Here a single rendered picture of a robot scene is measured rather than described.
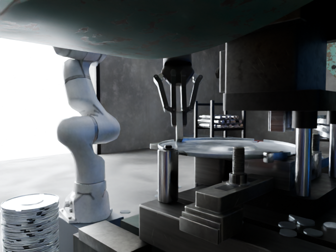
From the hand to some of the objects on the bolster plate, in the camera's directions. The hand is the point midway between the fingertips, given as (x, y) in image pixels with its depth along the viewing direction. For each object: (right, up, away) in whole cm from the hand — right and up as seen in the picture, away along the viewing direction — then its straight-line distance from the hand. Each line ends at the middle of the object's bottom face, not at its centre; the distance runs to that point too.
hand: (179, 126), depth 72 cm
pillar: (+17, -10, -28) cm, 35 cm away
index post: (-3, -13, -22) cm, 25 cm away
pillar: (+29, -10, -17) cm, 35 cm away
